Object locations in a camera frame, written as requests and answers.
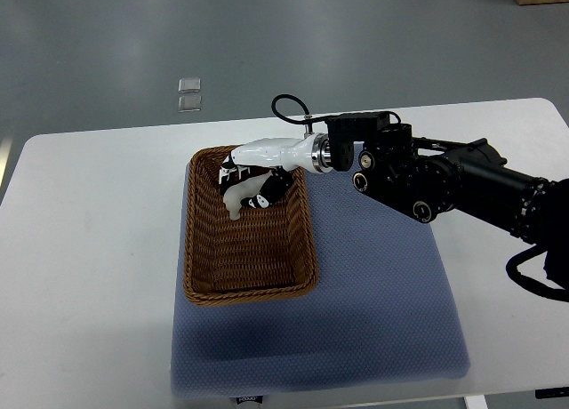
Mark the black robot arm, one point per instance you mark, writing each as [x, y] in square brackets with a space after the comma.
[422, 178]

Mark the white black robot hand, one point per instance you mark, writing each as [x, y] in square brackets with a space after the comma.
[278, 156]

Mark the brown wicker basket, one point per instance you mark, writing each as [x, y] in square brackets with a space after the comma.
[264, 255]

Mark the white bear figurine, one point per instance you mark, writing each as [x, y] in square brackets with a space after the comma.
[248, 190]

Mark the blue padded mat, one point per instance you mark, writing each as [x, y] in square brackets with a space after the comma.
[382, 311]

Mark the black table control panel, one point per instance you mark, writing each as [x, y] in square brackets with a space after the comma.
[551, 393]

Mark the black mat label tag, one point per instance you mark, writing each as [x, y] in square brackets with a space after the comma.
[249, 399]

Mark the upper floor socket plate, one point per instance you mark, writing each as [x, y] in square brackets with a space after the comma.
[189, 85]

